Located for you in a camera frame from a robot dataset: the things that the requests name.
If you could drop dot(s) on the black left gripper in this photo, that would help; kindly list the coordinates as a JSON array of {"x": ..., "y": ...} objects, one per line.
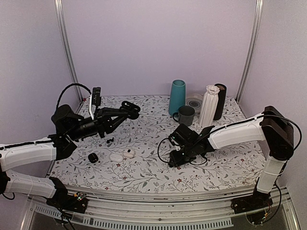
[{"x": 100, "y": 116}]

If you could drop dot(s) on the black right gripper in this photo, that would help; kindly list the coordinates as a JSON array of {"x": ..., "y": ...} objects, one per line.
[{"x": 177, "y": 161}]

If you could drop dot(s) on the left aluminium frame post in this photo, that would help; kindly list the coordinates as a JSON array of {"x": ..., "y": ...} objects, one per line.
[{"x": 65, "y": 40}]

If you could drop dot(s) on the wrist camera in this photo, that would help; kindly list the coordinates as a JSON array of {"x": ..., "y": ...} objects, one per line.
[
  {"x": 174, "y": 143},
  {"x": 95, "y": 101}
]

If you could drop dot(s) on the front aluminium rail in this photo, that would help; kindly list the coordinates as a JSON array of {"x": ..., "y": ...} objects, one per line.
[{"x": 208, "y": 210}]

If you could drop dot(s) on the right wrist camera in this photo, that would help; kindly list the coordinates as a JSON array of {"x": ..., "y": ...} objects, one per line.
[{"x": 174, "y": 143}]

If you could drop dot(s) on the floral patterned table mat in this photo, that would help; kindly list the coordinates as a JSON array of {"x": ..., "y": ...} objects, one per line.
[{"x": 148, "y": 172}]

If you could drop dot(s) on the white ribbed vase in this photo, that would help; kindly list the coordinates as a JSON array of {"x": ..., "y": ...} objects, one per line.
[{"x": 209, "y": 104}]

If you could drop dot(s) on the teal tall vase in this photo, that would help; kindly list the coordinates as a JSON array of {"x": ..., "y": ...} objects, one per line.
[{"x": 177, "y": 96}]

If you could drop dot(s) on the white open earbuds case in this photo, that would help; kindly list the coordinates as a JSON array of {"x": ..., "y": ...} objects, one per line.
[{"x": 129, "y": 153}]

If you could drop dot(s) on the aluminium frame post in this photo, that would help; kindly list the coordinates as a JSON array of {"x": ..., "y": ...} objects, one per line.
[
  {"x": 65, "y": 40},
  {"x": 251, "y": 49}
]

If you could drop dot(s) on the clear glass dish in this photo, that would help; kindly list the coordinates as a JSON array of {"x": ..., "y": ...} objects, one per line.
[{"x": 195, "y": 101}]

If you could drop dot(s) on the white closed earbuds case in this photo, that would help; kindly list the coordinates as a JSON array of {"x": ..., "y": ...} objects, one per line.
[{"x": 116, "y": 157}]

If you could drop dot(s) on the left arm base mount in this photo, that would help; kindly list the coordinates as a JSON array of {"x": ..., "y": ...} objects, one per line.
[{"x": 62, "y": 200}]

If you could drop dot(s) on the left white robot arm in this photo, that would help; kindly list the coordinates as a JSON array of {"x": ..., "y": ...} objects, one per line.
[{"x": 19, "y": 154}]

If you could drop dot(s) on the black cylinder vase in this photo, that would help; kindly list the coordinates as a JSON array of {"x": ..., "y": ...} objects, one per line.
[{"x": 221, "y": 101}]

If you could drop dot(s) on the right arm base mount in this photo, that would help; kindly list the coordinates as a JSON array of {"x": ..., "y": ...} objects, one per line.
[{"x": 251, "y": 202}]

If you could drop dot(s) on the small black closed case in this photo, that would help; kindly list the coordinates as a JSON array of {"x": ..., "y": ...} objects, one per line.
[{"x": 93, "y": 158}]

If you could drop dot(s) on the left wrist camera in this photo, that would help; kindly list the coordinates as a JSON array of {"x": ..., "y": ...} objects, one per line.
[{"x": 95, "y": 101}]

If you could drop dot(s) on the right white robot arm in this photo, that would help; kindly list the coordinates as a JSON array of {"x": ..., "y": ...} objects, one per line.
[{"x": 269, "y": 126}]

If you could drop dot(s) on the dark grey mug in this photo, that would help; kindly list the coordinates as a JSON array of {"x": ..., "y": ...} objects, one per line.
[{"x": 184, "y": 115}]

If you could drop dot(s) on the black earbuds charging case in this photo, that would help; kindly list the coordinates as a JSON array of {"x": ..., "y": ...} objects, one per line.
[{"x": 132, "y": 110}]

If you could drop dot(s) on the right aluminium frame post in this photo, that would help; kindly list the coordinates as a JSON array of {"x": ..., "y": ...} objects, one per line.
[{"x": 251, "y": 49}]

